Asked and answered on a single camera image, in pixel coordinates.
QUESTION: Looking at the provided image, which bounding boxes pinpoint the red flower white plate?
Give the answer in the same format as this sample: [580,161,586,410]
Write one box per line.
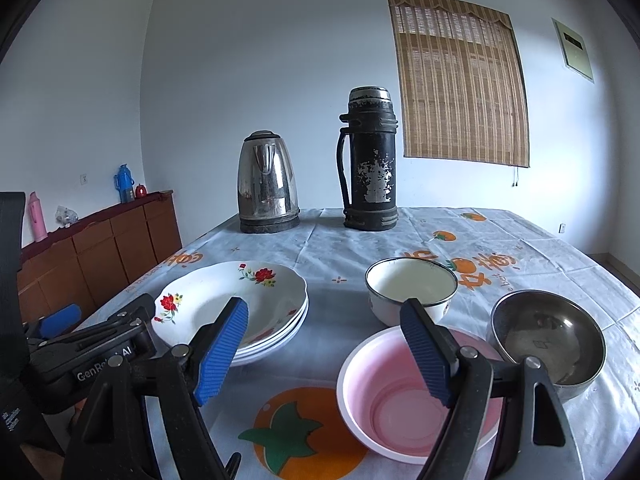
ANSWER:
[151,260,308,348]

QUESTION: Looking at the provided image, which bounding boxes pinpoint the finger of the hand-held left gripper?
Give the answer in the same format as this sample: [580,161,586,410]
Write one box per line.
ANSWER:
[37,304,82,341]
[27,294,157,361]

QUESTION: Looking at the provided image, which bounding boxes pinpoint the stainless steel electric kettle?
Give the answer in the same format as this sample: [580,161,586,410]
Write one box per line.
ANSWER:
[236,130,301,234]

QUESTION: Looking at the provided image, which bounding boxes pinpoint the bamboo window blind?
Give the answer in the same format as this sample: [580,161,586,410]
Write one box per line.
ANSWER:
[386,0,531,168]

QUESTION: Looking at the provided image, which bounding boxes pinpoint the blue thermos jug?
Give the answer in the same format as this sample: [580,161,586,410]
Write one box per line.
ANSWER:
[114,164,136,204]

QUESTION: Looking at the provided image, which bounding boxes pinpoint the stainless steel bowl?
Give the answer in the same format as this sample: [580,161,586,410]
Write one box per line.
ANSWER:
[490,290,607,402]

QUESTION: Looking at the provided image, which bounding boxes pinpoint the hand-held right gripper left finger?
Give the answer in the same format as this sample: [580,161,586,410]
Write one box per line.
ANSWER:
[62,296,249,480]

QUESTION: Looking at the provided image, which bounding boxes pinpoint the orange print white tablecloth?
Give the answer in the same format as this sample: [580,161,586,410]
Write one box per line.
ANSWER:
[65,206,640,480]

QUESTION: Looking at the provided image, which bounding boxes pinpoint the brown wooden cabinet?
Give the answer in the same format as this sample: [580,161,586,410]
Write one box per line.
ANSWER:
[17,190,183,326]

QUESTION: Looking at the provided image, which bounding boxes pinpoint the worn black thermos flask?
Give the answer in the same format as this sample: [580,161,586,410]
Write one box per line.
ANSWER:
[336,86,400,232]

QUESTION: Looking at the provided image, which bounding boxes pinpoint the pink flower white plate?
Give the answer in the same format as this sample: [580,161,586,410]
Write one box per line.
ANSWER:
[235,295,310,356]

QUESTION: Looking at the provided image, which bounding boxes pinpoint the white enamel bowl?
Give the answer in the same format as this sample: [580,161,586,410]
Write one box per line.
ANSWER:
[364,257,459,327]

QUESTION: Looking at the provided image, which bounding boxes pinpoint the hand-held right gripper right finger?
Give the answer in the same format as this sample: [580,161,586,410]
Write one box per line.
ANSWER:
[399,298,586,480]

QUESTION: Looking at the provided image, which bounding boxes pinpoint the framed wall panel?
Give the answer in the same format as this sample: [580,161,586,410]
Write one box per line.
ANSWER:
[551,17,595,83]

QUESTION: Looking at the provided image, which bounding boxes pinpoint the red plastic bowl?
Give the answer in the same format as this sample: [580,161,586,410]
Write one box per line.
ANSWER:
[336,325,506,458]

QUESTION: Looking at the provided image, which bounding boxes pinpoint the pink thermos bottle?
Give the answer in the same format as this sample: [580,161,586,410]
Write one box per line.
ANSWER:
[27,191,48,241]

